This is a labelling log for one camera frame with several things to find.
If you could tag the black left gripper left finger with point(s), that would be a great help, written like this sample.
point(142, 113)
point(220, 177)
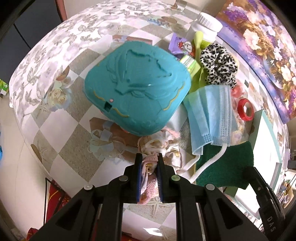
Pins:
point(120, 190)

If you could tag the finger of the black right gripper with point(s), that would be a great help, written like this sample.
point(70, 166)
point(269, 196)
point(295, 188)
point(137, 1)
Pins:
point(178, 190)

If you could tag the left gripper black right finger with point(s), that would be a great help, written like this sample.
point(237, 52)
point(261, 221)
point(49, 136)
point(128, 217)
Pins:
point(270, 210)

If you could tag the pink floral cloth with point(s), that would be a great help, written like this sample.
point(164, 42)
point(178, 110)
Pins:
point(165, 143)

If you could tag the lime green microfiber cloth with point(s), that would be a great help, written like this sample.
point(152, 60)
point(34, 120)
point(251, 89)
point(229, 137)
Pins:
point(194, 66)

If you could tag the white teal-rimmed tray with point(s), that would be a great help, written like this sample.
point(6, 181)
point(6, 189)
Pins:
point(267, 160)

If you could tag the dark green sponge cloth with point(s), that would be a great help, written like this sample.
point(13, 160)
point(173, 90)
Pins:
point(228, 170)

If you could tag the checkered floral tablecloth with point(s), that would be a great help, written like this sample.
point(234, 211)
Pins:
point(63, 126)

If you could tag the blue surgical face mask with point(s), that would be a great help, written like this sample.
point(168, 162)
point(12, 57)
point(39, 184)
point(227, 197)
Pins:
point(211, 121)

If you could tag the teal embossed plastic box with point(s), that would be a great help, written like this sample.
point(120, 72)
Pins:
point(138, 86)

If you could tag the red tape roll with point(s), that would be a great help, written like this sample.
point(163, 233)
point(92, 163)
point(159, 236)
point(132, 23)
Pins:
point(245, 110)

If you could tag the leopard print scrunchie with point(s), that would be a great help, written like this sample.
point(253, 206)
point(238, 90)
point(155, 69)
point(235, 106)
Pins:
point(220, 66)

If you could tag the purple cartoon snack packet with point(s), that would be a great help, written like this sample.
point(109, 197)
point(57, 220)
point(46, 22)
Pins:
point(179, 45)

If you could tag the white supplement bottle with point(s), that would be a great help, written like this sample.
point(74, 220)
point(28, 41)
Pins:
point(207, 24)

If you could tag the floral painting canvas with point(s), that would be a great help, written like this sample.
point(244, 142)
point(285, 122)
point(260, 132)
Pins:
point(261, 39)

